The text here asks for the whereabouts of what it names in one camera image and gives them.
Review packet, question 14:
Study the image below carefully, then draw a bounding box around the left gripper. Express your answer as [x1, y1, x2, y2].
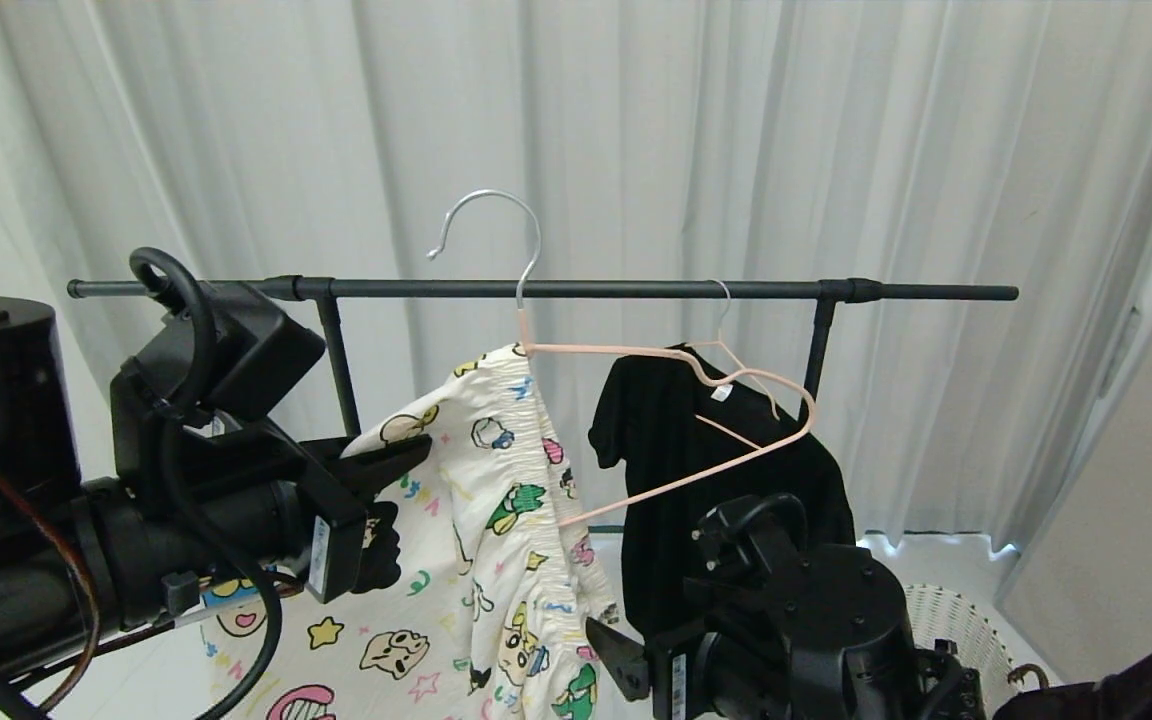
[84, 433, 435, 628]

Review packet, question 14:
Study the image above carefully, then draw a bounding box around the pink clothes hanger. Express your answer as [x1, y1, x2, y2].
[426, 188, 819, 529]
[691, 280, 782, 451]

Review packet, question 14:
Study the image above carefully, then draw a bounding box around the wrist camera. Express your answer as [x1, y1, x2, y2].
[691, 495, 815, 611]
[109, 280, 329, 481]

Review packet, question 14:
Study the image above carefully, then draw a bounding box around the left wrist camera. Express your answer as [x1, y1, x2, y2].
[109, 280, 329, 481]

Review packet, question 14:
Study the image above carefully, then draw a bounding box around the black cable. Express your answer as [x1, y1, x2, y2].
[129, 247, 285, 720]
[721, 492, 809, 561]

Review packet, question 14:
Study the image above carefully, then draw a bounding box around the white curtain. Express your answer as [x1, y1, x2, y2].
[0, 0, 1152, 551]

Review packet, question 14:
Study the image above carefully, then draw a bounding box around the black clothes rack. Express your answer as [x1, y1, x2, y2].
[66, 275, 1022, 441]

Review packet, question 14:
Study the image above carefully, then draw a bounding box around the cream printed garment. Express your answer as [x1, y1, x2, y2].
[198, 343, 622, 720]

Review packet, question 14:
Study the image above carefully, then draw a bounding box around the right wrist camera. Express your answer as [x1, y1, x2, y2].
[691, 495, 815, 611]

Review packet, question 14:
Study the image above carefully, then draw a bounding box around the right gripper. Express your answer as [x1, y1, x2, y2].
[584, 616, 774, 720]

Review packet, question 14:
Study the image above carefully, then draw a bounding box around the black short-sleeved shirt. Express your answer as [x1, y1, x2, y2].
[588, 345, 857, 641]

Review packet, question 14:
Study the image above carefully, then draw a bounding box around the white laundry basket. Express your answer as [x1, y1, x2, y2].
[901, 583, 1049, 720]

